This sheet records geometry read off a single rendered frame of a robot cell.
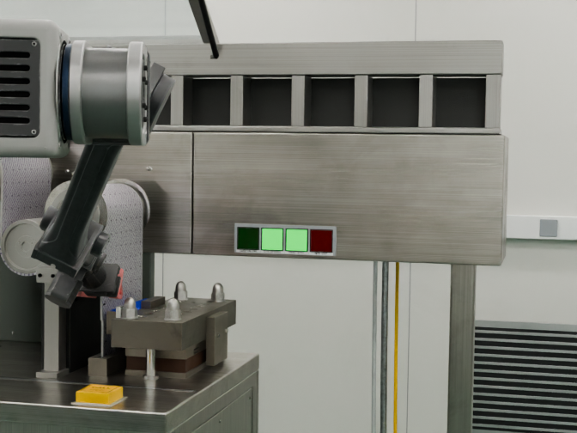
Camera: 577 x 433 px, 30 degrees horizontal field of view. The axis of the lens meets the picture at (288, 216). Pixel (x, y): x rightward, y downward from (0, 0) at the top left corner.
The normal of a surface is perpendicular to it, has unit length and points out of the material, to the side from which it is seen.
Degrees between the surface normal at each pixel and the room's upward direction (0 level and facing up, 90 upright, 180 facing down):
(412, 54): 90
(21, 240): 90
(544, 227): 90
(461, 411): 90
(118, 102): 106
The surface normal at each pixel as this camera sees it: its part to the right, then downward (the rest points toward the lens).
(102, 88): 0.07, 0.05
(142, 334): -0.24, 0.05
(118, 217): 0.97, 0.03
